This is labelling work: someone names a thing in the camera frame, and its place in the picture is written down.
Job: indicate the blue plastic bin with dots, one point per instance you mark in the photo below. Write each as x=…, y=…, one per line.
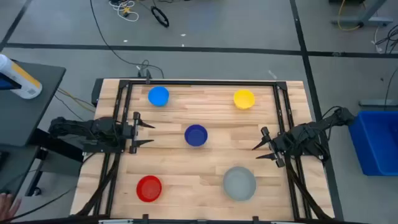
x=377, y=143

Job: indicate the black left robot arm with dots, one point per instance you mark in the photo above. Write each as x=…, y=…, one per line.
x=99, y=127

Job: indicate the black box on table edge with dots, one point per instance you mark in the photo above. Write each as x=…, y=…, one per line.
x=97, y=91

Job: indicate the yellow plastic bowl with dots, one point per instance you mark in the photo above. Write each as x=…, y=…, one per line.
x=244, y=99

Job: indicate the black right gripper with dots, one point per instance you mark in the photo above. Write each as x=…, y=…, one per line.
x=278, y=144

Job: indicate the black metal table frame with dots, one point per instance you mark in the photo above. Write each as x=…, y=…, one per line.
x=202, y=83

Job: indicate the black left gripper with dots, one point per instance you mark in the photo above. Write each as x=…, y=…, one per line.
x=134, y=132

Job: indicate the dark blue plastic bowl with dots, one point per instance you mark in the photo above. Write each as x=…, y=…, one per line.
x=196, y=135

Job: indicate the red plastic bowl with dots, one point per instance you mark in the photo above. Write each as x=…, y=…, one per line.
x=149, y=188

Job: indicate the white and yellow canister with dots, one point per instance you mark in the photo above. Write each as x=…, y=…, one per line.
x=26, y=82

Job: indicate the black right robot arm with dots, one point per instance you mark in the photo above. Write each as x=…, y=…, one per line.
x=311, y=133

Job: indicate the person's hand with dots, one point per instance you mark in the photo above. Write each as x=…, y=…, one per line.
x=7, y=207

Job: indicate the dark grey side table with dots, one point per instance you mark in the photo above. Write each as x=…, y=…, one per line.
x=25, y=118

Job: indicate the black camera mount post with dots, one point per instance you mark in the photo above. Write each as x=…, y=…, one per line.
x=147, y=76

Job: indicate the light blue plastic bowl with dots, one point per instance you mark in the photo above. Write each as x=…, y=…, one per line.
x=158, y=96

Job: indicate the large grey plastic bowl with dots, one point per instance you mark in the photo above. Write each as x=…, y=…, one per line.
x=239, y=183

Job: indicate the grey metal stand base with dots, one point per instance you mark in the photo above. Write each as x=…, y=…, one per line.
x=367, y=20

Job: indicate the grey metal floor bar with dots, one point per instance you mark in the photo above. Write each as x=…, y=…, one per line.
x=377, y=103

